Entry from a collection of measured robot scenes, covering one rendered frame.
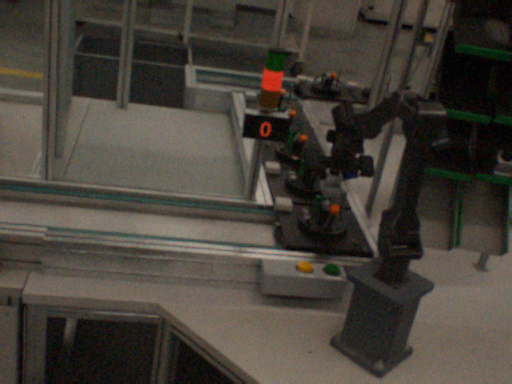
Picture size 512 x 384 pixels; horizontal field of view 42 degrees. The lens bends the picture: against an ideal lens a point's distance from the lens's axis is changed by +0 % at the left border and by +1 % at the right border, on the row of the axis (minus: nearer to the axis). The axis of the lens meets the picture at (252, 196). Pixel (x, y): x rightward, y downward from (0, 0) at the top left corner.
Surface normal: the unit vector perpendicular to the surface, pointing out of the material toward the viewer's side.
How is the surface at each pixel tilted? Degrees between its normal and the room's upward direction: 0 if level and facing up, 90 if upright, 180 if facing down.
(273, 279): 90
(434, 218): 45
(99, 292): 0
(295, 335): 0
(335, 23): 90
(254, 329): 0
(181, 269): 90
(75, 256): 90
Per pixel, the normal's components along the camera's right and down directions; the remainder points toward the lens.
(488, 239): 0.06, -0.33
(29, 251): 0.10, 0.45
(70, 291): 0.16, -0.89
